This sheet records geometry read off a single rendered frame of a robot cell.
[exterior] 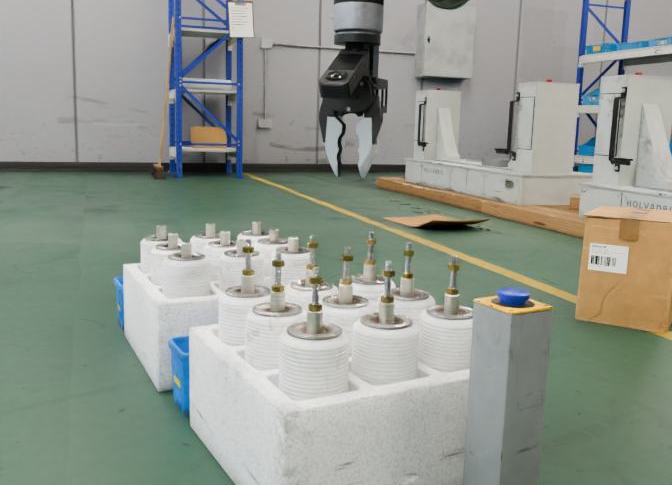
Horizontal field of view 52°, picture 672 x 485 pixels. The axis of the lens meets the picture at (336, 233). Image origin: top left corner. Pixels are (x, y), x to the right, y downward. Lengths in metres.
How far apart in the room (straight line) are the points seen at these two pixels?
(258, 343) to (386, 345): 0.19
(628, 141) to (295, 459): 2.98
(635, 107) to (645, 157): 0.25
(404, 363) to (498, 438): 0.17
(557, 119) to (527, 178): 0.39
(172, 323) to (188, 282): 0.09
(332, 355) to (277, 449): 0.14
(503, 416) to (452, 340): 0.18
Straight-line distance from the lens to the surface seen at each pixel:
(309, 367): 0.91
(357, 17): 1.05
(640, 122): 3.70
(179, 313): 1.38
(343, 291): 1.08
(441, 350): 1.04
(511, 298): 0.88
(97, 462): 1.19
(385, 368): 0.97
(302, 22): 7.39
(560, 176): 4.32
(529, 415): 0.93
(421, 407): 0.98
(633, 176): 3.70
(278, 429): 0.90
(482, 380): 0.91
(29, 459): 1.23
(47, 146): 7.05
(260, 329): 1.01
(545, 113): 4.24
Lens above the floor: 0.53
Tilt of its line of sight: 9 degrees down
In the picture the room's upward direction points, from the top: 2 degrees clockwise
